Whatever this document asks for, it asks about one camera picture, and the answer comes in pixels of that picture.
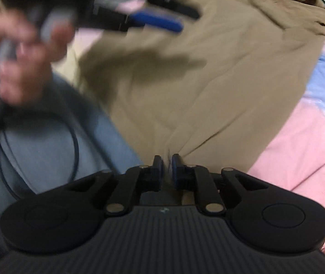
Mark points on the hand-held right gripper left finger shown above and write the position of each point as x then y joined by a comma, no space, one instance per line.
158,172

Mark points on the person's left hand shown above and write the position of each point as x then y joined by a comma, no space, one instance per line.
26,71

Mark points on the pink and blue bedsheet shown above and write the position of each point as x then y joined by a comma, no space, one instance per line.
308,162

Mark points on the person's leg in blue jeans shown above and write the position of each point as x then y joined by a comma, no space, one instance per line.
36,148

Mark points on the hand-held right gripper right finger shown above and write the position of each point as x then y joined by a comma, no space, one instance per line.
176,172

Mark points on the khaki pants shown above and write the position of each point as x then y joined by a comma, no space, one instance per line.
208,77

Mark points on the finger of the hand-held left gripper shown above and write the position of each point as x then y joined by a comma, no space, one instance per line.
156,21
179,8

